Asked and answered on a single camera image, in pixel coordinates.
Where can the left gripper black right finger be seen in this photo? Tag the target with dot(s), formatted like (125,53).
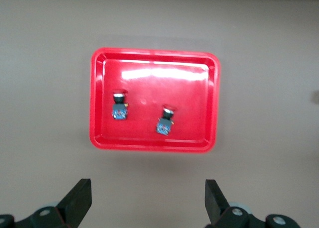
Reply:
(219,210)

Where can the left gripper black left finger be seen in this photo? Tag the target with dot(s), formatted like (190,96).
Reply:
(74,205)

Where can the red push button switch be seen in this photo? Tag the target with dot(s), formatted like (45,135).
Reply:
(164,126)
(119,112)

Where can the brown table mat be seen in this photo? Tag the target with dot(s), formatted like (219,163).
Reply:
(49,88)

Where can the red plastic tray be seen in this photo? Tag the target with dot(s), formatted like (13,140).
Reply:
(149,88)

